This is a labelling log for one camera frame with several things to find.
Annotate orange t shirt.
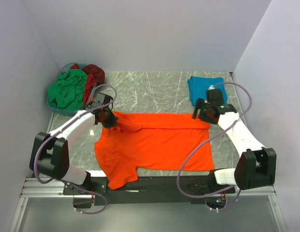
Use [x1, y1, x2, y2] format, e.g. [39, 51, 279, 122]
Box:
[94, 112, 210, 190]

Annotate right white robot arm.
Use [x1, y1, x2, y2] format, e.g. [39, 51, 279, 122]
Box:
[193, 86, 276, 193]

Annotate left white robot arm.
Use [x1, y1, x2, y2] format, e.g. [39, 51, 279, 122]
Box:
[29, 93, 118, 194]

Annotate folded blue t shirt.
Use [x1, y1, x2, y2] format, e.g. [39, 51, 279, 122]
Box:
[187, 76, 224, 106]

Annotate blue plastic basket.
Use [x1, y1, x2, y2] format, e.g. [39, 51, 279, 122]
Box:
[45, 63, 88, 115]

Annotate dark red t shirt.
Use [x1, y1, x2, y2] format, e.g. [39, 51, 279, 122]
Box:
[70, 64, 105, 105]

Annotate green t shirt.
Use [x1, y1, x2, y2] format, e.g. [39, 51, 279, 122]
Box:
[47, 69, 88, 111]

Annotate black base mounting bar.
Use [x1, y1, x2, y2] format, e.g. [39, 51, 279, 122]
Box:
[62, 175, 238, 209]

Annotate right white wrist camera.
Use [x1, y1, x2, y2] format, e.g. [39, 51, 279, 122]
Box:
[208, 85, 216, 90]

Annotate aluminium frame rail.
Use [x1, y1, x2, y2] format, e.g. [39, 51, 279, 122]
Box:
[10, 178, 288, 232]

